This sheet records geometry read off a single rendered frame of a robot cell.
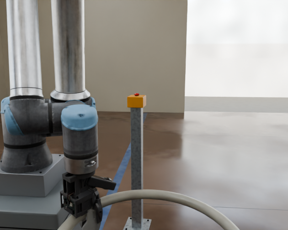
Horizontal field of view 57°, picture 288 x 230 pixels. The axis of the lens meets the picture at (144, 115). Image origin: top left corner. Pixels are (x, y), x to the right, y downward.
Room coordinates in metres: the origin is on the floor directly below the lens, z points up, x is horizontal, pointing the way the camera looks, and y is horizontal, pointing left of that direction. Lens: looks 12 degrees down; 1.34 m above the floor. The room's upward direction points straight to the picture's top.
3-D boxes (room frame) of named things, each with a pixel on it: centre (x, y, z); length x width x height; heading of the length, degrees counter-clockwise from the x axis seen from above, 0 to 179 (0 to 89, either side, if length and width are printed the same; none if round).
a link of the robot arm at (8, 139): (1.00, 0.45, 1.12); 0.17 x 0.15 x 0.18; 109
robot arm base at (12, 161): (1.00, 0.46, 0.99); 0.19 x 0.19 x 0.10
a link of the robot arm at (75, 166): (0.68, 0.17, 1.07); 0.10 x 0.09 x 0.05; 50
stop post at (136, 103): (1.96, 0.05, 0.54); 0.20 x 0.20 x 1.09; 79
